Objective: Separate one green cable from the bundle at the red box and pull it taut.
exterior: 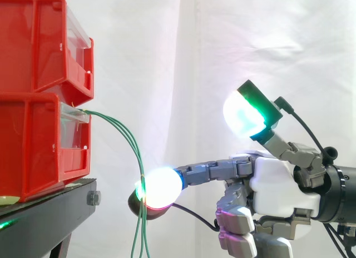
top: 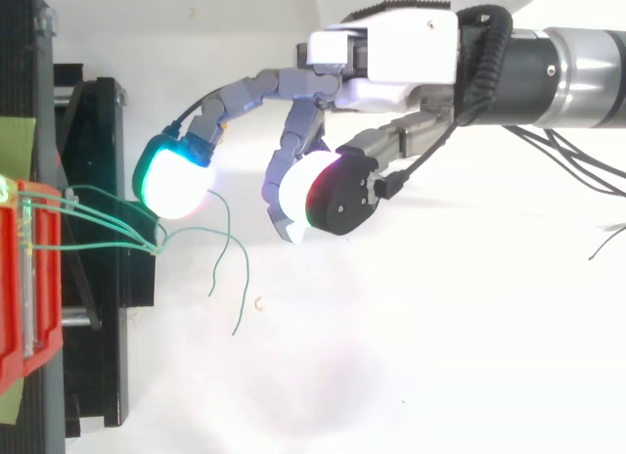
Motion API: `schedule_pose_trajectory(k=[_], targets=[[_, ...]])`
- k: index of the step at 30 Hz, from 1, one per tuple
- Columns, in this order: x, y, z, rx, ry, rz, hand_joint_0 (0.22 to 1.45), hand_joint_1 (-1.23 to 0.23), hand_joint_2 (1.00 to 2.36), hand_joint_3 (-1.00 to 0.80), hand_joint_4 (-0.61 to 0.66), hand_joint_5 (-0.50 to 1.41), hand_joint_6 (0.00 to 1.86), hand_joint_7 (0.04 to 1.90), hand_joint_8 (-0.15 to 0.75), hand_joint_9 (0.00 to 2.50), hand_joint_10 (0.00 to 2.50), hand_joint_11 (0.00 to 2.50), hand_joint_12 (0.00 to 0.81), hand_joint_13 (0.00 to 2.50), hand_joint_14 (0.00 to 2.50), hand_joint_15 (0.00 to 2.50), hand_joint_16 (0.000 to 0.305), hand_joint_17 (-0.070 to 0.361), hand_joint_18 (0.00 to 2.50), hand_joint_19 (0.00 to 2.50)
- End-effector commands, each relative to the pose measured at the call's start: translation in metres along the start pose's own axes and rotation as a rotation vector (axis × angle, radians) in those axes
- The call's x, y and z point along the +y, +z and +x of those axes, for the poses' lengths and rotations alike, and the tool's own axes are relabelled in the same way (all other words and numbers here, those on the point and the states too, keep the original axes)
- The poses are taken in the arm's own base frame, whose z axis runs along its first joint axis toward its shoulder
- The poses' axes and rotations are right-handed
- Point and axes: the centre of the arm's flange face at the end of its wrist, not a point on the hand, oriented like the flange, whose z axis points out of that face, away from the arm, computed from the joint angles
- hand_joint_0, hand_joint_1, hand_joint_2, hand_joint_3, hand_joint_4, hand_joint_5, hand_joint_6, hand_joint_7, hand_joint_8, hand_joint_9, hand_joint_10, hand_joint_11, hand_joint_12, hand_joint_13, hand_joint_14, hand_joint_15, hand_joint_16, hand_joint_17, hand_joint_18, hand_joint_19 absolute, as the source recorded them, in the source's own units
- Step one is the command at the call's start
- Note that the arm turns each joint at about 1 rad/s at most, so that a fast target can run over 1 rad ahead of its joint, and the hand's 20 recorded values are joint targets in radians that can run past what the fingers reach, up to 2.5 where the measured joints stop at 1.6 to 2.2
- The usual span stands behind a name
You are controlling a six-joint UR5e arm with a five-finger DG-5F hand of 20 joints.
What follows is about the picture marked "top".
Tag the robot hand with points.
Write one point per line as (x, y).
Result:
(406, 48)

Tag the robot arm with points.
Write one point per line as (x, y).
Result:
(552, 77)

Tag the black stand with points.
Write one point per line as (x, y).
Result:
(93, 229)

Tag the red bin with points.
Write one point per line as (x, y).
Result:
(29, 278)

